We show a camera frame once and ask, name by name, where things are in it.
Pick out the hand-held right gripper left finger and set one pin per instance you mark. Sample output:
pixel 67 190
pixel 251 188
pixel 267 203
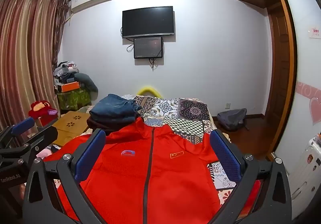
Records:
pixel 89 156

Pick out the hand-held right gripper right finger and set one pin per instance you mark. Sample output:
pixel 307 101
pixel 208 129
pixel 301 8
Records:
pixel 225 156

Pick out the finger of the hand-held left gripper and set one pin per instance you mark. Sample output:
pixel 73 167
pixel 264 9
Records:
pixel 42 136
pixel 23 123

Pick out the red zip jacket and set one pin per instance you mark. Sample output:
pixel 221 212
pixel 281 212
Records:
pixel 160 168

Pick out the red plush toy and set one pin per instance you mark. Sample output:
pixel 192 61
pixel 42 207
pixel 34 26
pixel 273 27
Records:
pixel 40 109

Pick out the wooden folding table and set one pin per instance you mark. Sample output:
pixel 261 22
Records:
pixel 69 123

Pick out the grey backpack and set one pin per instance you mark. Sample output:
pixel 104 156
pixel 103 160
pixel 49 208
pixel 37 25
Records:
pixel 232 118

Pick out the green patterned storage box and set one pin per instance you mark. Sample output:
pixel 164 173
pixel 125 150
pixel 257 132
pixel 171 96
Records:
pixel 74 99

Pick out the folded blue jeans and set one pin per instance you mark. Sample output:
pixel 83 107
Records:
pixel 112 107

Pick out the orange box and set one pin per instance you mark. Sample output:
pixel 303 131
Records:
pixel 70 87

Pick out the patchwork printed blanket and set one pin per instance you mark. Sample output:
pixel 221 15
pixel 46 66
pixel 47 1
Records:
pixel 180 113

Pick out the grey bundled cloth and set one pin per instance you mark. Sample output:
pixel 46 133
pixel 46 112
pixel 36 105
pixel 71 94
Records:
pixel 86 82

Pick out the striped brown curtain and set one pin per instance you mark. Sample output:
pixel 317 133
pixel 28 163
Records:
pixel 27 51

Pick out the white appliance with stickers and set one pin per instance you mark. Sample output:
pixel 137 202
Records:
pixel 304 171

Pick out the yellow cushion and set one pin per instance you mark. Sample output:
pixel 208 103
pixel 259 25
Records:
pixel 150 90

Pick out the pink heart sticker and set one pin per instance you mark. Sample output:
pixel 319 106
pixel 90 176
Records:
pixel 315 109

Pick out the brown wooden door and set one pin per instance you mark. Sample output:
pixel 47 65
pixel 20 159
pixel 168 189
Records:
pixel 279 63

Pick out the white sliding wardrobe door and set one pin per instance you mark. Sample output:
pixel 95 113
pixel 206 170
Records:
pixel 301 68

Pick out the pink door label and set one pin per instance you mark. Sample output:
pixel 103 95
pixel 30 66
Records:
pixel 315 32

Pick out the white wall socket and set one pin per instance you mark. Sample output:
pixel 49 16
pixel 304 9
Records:
pixel 227 105

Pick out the small black wall monitor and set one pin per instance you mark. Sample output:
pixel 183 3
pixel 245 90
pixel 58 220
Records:
pixel 148 47

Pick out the large black wall television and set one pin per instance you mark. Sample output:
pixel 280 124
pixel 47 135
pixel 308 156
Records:
pixel 148 22

